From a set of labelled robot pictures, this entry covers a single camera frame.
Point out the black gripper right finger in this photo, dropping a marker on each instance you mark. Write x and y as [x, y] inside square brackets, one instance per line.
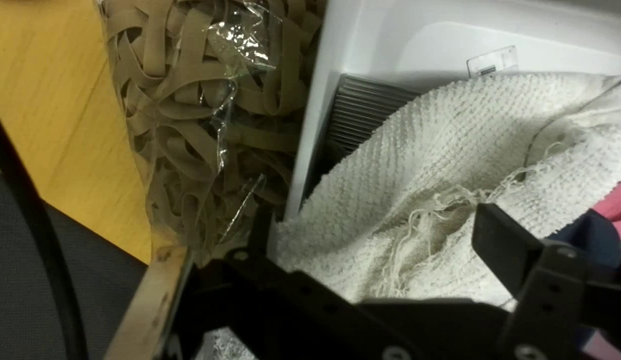
[543, 286]

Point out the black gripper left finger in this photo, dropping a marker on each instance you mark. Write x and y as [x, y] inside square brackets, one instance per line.
[292, 313]

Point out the pink cloth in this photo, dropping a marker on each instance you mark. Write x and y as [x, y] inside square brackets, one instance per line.
[618, 211]

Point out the white towel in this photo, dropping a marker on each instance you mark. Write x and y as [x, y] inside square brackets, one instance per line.
[458, 166]

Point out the white plastic container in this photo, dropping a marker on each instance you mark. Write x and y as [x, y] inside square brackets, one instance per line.
[403, 33]

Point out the navy blue cloth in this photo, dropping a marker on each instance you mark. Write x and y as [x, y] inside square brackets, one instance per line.
[591, 233]

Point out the dark ribbed fabric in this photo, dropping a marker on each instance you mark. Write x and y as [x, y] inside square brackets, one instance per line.
[362, 112]

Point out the white barcode sticker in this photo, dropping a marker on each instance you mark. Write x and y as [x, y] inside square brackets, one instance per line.
[492, 61]

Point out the clear bag of snacks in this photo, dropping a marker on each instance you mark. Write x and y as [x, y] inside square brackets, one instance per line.
[190, 101]

